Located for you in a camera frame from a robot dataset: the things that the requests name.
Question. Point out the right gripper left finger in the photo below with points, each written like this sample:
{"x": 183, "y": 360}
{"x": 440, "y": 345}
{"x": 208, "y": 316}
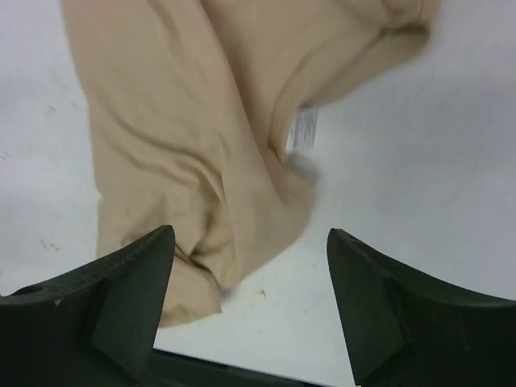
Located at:
{"x": 92, "y": 326}

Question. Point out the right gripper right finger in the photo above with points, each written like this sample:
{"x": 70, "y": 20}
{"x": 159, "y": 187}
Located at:
{"x": 403, "y": 327}

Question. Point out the beige t shirt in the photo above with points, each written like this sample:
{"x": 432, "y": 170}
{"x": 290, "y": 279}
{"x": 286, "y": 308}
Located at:
{"x": 190, "y": 104}

